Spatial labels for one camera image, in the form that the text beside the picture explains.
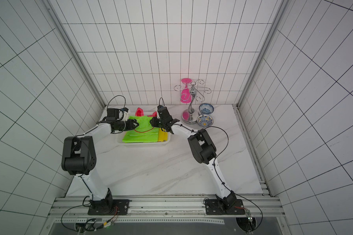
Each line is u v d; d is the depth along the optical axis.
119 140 0.88
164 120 0.80
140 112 1.01
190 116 1.10
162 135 0.91
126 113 0.89
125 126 0.85
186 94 1.01
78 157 0.49
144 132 0.92
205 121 1.07
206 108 1.15
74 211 0.64
